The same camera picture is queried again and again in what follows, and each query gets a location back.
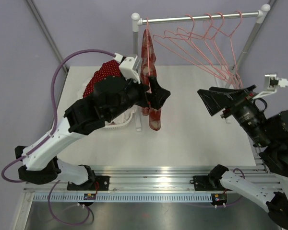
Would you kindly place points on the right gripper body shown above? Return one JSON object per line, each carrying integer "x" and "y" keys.
{"x": 241, "y": 106}

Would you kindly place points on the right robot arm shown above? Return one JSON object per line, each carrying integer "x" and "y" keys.
{"x": 270, "y": 134}

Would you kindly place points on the white metal clothes rack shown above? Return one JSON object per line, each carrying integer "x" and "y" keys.
{"x": 171, "y": 42}

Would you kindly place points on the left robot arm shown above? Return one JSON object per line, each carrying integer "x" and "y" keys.
{"x": 110, "y": 98}

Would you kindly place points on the red plaid skirt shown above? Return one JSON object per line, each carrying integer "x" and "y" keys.
{"x": 153, "y": 114}

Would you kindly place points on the white skirt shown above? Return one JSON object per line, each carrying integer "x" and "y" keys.
{"x": 124, "y": 117}

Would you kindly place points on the red polka dot skirt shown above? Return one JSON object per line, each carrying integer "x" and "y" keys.
{"x": 110, "y": 68}

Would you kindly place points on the pink hanger of plaid skirt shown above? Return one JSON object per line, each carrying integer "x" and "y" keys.
{"x": 145, "y": 72}

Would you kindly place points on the white slotted cable duct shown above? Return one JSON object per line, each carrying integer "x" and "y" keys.
{"x": 124, "y": 198}

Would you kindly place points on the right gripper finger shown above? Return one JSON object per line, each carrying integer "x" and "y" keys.
{"x": 215, "y": 104}
{"x": 219, "y": 93}

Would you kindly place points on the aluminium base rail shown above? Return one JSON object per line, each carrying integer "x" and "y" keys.
{"x": 164, "y": 179}

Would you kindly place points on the white plastic basket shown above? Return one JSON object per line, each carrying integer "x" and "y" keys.
{"x": 120, "y": 123}

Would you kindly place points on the pink hanger of white skirt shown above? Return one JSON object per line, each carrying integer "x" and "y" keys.
{"x": 201, "y": 45}

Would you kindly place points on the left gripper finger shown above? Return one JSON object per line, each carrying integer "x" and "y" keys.
{"x": 159, "y": 97}
{"x": 154, "y": 85}

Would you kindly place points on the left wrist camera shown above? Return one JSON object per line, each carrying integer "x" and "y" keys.
{"x": 129, "y": 66}

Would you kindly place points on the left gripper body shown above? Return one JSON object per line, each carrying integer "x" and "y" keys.
{"x": 141, "y": 97}

